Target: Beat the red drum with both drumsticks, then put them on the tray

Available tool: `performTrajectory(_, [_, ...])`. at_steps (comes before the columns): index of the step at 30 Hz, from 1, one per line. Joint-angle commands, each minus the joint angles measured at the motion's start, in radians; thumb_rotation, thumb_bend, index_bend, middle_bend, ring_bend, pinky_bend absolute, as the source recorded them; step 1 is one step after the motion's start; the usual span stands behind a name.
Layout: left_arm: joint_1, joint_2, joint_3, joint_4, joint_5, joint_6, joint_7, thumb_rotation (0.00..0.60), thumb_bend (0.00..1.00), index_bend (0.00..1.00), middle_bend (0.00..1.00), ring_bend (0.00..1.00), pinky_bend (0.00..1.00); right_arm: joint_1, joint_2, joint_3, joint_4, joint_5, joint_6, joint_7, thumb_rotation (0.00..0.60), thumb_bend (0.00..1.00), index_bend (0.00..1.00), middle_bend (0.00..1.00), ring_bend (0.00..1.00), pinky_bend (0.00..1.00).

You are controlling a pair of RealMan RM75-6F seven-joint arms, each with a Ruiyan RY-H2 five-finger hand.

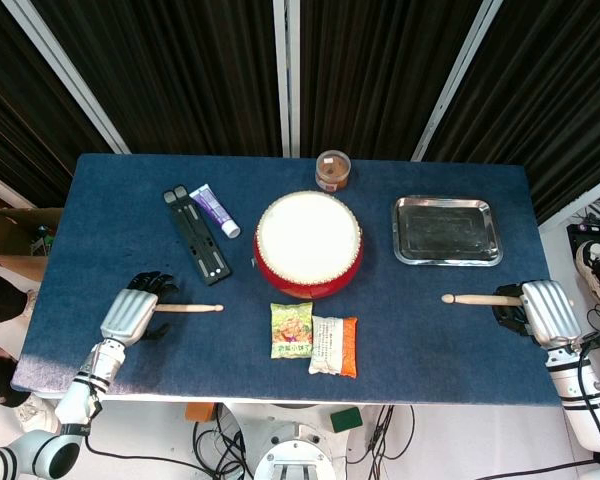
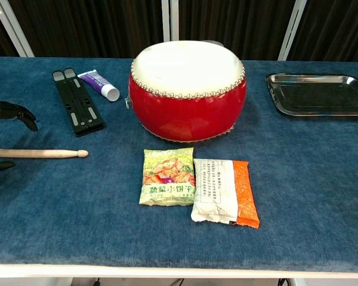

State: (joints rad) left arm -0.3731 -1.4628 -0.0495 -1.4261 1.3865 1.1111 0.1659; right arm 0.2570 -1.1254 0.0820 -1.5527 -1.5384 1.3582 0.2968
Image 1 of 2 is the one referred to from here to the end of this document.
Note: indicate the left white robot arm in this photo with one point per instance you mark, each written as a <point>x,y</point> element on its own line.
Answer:
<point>87,380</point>

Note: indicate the green snack packet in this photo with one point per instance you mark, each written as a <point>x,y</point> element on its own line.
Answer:
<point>292,330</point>

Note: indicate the stainless steel tray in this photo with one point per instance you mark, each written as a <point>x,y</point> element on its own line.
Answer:
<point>447,232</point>

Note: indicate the cardboard box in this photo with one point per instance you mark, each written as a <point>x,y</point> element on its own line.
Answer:
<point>10,235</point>

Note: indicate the white orange snack packet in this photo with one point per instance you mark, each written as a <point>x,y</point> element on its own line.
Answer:
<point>332,345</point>

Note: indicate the white metal frame post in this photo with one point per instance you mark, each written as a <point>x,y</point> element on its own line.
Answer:
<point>5,187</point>
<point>286,75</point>
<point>580,200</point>
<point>65,75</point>
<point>455,80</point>

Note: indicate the black pleated curtain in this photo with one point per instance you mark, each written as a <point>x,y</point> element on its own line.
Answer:
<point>180,75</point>

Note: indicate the plain white sneaker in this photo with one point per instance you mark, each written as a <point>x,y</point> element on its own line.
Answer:
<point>35,412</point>

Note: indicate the black device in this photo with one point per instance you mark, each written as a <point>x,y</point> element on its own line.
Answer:
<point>577,250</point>

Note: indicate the red drum with white skin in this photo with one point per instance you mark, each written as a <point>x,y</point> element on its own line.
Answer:
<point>307,235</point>

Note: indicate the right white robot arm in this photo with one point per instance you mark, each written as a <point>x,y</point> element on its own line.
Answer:
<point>575,385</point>

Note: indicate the clear jar with brown contents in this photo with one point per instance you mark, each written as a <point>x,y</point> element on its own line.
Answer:
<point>333,170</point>

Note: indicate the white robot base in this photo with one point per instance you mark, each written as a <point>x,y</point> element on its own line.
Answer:
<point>290,445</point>

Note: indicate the white black sneaker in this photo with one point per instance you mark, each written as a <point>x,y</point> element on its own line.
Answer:
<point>592,257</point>

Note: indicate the wooden drumstick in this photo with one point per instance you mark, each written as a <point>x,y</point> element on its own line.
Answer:
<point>190,308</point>
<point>480,300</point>

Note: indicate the orange box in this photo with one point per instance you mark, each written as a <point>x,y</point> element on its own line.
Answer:
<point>199,412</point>

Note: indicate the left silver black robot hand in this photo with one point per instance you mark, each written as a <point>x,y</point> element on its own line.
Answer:
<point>127,315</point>

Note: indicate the blue table cloth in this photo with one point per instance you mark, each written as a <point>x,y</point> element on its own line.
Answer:
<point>130,210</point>

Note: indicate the black folding stand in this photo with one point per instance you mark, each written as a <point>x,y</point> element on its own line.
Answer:
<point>197,237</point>

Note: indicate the green block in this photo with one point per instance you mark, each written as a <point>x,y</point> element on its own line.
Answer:
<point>346,420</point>

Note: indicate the person in dark clothing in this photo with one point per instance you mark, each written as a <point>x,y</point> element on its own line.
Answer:
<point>0,295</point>

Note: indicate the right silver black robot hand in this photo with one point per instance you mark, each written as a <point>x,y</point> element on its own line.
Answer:
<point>550,310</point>

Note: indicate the purple white tube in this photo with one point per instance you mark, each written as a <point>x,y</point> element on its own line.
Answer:
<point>214,209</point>

